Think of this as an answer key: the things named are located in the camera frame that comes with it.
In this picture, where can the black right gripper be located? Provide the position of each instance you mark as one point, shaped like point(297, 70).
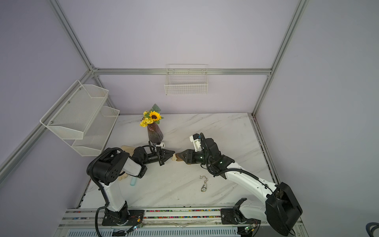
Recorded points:
point(191, 156)

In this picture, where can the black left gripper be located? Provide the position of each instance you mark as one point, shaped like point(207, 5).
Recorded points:
point(162, 155)

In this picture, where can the beige wrist watch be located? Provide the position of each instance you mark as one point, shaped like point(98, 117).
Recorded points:
point(177, 157)

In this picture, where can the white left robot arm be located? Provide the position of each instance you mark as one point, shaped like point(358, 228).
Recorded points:
point(106, 171)

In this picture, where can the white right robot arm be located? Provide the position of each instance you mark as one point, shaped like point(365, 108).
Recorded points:
point(280, 208)

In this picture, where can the beige wooden board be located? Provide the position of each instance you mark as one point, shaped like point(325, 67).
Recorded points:
point(130, 168)

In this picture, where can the light blue plastic shovel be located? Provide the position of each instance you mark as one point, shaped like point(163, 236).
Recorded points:
point(133, 181)

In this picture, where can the sunflower bouquet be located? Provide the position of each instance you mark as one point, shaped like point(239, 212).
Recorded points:
point(151, 116)

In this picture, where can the white two-tier mesh shelf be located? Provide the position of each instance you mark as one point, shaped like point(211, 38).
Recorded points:
point(81, 119)

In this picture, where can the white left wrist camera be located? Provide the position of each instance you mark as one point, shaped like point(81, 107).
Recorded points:
point(160, 145)

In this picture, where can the white wire wall basket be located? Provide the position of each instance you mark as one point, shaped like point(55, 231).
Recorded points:
point(186, 79)

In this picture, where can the aluminium cage frame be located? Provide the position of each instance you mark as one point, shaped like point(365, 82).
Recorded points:
point(16, 158)

